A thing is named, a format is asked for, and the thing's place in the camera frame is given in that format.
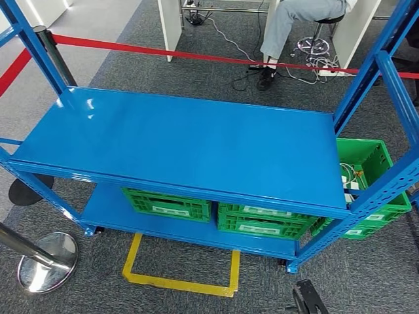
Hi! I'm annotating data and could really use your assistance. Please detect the chrome stanchion with black head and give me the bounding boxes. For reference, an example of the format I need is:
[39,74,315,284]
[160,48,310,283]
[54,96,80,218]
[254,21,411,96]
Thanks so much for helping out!
[32,25,79,88]

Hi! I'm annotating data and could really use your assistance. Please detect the black chair base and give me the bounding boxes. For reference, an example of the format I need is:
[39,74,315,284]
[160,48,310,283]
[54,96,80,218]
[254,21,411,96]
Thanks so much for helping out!
[373,20,419,108]

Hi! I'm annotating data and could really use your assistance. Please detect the tangle of white cables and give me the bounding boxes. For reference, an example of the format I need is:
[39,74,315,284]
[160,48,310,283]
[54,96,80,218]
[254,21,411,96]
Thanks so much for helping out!
[284,51,345,86]

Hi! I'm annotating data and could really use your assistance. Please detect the white adapters with cables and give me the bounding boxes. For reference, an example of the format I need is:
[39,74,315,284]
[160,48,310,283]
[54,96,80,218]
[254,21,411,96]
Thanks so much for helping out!
[340,162,365,203]

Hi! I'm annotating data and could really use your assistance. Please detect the black floor cable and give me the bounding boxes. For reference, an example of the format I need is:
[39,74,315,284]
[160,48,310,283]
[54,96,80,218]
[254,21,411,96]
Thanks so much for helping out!
[231,65,264,93]

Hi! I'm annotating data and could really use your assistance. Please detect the red barrier belt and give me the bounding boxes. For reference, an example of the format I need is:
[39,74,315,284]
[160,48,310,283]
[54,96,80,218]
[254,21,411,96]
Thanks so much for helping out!
[51,33,419,82]
[0,47,33,99]

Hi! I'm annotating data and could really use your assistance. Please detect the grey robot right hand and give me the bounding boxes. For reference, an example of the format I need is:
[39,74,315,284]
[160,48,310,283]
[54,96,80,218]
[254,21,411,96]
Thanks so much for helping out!
[291,279,330,314]

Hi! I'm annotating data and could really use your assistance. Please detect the chrome stanchion with round base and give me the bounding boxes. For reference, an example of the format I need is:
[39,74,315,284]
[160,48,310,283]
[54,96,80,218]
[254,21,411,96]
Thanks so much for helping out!
[0,221,79,295]

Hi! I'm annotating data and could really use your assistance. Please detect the chrome stool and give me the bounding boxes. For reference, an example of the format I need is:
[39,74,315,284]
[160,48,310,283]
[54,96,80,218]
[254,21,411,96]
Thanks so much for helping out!
[295,14,347,58]

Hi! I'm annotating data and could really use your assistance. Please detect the white power strip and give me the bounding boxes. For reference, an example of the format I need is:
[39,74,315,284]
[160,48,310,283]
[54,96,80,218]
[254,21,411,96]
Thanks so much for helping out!
[318,66,351,79]

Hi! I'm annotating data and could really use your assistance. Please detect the blue metal shelf rack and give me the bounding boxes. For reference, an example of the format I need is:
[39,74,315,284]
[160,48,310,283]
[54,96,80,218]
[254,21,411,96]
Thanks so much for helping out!
[0,0,419,275]

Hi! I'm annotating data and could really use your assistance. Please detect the white floor cable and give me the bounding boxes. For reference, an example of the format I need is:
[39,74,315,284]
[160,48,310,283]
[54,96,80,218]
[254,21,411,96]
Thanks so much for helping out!
[205,15,260,65]

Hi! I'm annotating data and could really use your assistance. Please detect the white desk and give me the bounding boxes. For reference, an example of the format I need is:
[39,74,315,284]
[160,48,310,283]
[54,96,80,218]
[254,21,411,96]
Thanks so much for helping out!
[156,0,281,63]
[331,0,383,71]

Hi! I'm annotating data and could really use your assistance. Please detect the person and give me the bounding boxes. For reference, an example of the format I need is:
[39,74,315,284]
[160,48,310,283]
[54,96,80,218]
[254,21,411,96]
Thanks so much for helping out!
[255,0,358,92]

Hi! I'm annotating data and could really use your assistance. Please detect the black power adapter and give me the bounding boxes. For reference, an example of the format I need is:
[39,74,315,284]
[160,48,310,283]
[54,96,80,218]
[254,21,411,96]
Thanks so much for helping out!
[183,0,206,26]

